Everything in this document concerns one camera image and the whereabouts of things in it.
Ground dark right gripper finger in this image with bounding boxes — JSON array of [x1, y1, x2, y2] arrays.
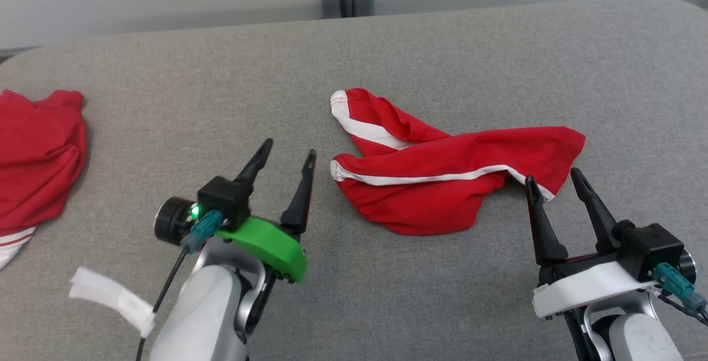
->
[[524, 175, 570, 267], [570, 167, 620, 254]]

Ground grey fabric sofa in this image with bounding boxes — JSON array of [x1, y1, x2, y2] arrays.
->
[[0, 0, 708, 361]]

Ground red jersey with white sleeves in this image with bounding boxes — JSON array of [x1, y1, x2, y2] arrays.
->
[[0, 90, 88, 271]]

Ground black cable teal plug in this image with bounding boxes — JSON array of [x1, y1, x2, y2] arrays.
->
[[135, 210, 225, 361], [652, 262, 708, 327]]

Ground red shorts with white stripe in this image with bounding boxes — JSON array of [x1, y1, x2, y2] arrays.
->
[[330, 88, 586, 236]]

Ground black right cable teal plug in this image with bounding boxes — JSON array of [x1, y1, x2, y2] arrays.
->
[[652, 262, 708, 327]]

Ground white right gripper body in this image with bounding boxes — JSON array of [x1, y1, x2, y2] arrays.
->
[[532, 249, 662, 320]]

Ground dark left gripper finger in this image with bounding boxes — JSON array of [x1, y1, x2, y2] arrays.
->
[[235, 138, 274, 186], [280, 149, 317, 236]]

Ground black left cable teal plug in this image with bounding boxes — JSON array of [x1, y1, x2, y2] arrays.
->
[[135, 210, 225, 361]]

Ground white tape label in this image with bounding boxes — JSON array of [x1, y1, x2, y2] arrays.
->
[[69, 266, 157, 339]]

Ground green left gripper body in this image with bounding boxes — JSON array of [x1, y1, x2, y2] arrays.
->
[[216, 215, 308, 284]]

